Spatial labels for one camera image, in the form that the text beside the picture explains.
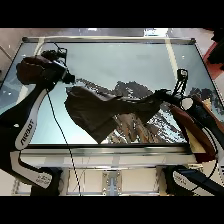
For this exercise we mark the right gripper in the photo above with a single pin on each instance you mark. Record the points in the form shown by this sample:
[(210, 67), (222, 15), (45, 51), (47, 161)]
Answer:
[(165, 96)]

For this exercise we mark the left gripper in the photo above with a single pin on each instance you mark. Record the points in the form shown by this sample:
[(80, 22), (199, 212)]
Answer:
[(60, 73)]

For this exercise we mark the grey-brown T-shirt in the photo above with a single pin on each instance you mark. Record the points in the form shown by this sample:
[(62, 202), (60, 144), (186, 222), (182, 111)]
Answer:
[(96, 113)]

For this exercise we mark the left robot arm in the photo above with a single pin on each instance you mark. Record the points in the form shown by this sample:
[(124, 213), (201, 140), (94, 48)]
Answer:
[(20, 115)]

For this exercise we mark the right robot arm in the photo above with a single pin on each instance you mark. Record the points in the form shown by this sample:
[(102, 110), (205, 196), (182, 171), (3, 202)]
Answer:
[(203, 118)]

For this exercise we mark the red-brown garment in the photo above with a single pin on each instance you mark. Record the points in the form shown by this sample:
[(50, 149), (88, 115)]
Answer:
[(191, 131)]

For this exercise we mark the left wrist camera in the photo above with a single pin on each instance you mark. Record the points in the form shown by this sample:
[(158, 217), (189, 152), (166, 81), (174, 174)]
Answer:
[(62, 53)]

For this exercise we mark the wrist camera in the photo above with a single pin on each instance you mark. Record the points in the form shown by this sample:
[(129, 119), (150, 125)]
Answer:
[(62, 53), (182, 73)]

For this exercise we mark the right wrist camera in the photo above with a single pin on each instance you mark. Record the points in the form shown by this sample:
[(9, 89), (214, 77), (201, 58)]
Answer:
[(182, 73)]

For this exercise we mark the silver frame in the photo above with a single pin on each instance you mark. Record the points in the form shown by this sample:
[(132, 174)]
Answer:
[(113, 151)]

